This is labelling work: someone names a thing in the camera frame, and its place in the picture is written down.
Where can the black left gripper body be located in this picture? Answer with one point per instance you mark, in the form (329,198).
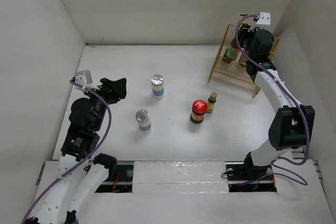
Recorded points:
(106,94)

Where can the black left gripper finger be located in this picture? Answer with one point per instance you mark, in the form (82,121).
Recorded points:
(117,95)
(117,84)

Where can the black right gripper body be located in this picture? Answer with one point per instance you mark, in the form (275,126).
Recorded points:
(245,37)

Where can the green label sauce bottle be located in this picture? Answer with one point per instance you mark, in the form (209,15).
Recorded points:
(231,52)

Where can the red label vinegar bottle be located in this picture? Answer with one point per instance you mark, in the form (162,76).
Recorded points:
(243,59)

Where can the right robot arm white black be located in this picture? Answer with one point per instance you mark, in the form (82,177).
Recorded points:
(292,125)

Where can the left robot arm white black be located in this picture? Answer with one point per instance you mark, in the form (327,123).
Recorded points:
(80,170)

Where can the near blue label shaker jar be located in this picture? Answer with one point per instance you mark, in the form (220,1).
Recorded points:
(144,122)

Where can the blue label shaker jar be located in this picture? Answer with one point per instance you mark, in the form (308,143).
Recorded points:
(144,122)
(157,82)

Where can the far blue label shaker jar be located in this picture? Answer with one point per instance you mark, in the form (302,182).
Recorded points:
(157,82)

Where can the small yellow label bottle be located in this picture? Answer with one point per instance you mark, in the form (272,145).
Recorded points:
(211,102)

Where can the red lid dark sauce jar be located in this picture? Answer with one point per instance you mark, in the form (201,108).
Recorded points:
(199,108)

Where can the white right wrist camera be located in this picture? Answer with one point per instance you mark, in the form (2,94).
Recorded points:
(263,19)

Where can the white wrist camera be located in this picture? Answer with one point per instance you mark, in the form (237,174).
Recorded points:
(263,19)
(82,79)

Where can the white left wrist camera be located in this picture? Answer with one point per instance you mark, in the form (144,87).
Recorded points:
(82,79)

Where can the yellow wire basket rack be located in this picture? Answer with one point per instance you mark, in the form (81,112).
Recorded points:
(236,74)

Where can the metal base rail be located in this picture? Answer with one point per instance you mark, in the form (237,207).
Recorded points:
(191,177)

